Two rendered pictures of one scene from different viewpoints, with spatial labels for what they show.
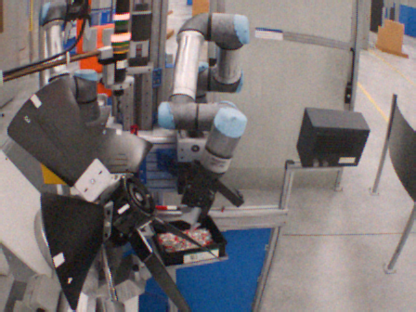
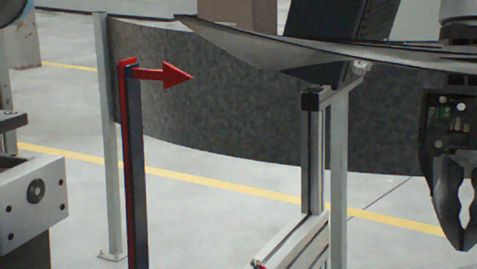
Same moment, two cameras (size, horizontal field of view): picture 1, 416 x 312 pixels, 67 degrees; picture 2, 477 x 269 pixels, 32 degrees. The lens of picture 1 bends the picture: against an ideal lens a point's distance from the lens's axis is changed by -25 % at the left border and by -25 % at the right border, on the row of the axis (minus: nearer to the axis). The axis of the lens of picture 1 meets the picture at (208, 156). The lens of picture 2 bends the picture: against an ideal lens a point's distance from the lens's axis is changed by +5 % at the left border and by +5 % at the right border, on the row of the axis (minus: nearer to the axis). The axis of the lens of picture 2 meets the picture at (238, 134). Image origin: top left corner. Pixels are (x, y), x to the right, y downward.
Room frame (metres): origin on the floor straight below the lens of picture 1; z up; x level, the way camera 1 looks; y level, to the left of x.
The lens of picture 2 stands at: (0.73, 0.78, 1.31)
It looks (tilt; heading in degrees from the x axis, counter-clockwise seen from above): 15 degrees down; 300
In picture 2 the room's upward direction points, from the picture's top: 1 degrees counter-clockwise
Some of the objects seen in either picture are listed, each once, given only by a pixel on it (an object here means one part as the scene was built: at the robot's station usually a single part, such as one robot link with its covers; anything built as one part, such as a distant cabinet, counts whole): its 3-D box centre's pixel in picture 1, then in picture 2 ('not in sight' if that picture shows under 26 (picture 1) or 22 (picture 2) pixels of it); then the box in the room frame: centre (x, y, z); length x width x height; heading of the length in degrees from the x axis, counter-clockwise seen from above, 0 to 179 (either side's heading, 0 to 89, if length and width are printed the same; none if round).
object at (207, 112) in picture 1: (219, 118); not in sight; (1.03, -0.03, 1.28); 0.11 x 0.11 x 0.08; 89
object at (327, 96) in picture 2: (314, 165); (334, 86); (1.23, -0.39, 1.04); 0.24 x 0.03 x 0.03; 96
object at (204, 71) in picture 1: (195, 77); not in sight; (1.66, 0.07, 1.20); 0.13 x 0.12 x 0.14; 89
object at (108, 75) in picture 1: (115, 65); not in sight; (0.80, 0.21, 1.50); 0.09 x 0.07 x 0.10; 131
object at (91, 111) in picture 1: (85, 107); not in sight; (1.59, 0.57, 1.09); 0.15 x 0.15 x 0.10
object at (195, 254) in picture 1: (187, 240); not in sight; (1.02, 0.05, 0.85); 0.22 x 0.17 x 0.07; 112
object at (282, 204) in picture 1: (286, 186); (313, 151); (1.22, -0.29, 0.96); 0.03 x 0.03 x 0.20; 6
